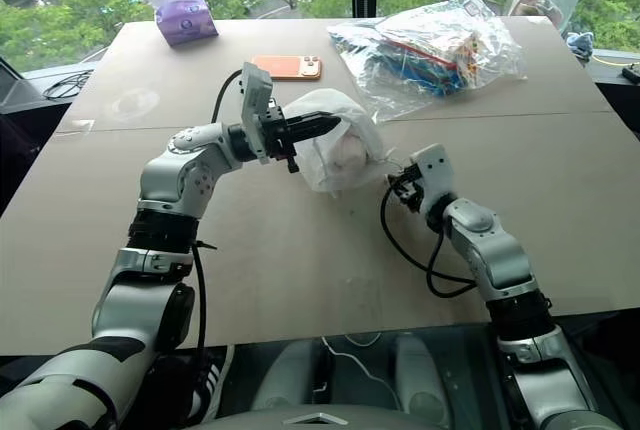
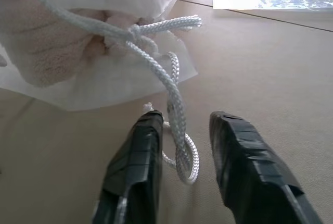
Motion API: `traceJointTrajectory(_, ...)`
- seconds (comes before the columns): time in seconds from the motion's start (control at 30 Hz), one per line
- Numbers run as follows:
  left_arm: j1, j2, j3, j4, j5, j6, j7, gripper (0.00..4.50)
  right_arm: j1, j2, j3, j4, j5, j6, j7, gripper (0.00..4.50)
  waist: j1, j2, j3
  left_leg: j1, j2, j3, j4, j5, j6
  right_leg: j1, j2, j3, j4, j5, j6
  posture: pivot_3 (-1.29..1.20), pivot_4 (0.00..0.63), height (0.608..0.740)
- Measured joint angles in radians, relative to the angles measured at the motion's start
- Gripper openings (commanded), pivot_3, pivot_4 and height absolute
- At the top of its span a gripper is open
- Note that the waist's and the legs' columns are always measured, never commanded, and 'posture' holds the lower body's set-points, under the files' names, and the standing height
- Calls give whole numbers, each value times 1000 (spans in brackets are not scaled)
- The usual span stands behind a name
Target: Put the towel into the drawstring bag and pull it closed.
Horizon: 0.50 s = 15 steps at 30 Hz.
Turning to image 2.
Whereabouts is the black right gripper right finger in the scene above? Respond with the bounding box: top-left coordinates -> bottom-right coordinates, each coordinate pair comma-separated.
209,110 -> 325,224

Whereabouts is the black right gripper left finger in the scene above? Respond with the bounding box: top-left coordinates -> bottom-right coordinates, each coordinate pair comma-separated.
91,110 -> 164,224

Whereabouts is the white braided drawstring cord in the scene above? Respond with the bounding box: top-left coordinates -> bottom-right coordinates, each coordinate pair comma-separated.
36,0 -> 203,185

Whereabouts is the white drawstring bag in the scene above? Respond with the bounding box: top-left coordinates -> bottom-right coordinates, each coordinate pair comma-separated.
0,0 -> 198,112

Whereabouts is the beige terry towel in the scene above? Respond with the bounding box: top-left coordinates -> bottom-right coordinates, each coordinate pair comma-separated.
0,0 -> 146,89

